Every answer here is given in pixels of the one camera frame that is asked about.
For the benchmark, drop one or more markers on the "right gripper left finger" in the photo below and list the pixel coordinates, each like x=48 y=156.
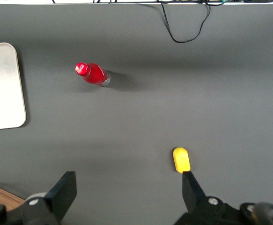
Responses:
x=63 y=189

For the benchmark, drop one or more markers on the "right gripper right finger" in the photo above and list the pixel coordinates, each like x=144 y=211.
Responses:
x=193 y=194

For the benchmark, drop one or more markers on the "beige plastic tray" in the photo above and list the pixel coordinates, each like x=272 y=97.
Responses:
x=2 y=86

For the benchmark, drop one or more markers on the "yellow lemon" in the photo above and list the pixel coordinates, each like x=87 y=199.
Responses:
x=181 y=160

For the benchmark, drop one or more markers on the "red cola bottle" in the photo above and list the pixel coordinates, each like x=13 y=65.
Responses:
x=94 y=74

